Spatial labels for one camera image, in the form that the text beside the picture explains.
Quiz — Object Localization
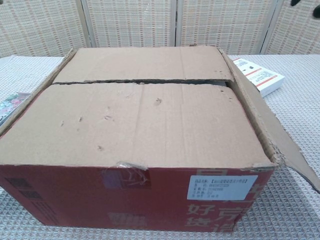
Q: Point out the large red cardboard box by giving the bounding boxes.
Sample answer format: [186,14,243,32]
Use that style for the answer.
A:
[0,43,320,240]

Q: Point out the pink floral carton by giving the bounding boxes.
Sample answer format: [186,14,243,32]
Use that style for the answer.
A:
[0,91,32,127]

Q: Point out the beige woven tablecloth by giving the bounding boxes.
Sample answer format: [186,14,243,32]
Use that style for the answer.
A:
[0,53,320,240]

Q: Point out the white orange product box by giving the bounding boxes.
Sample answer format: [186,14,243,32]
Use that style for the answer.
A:
[229,57,286,98]

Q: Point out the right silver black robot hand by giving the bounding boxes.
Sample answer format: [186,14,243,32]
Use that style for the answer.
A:
[289,0,320,18]

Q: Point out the bamboo folding screen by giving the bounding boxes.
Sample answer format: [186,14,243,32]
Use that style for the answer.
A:
[0,0,320,58]

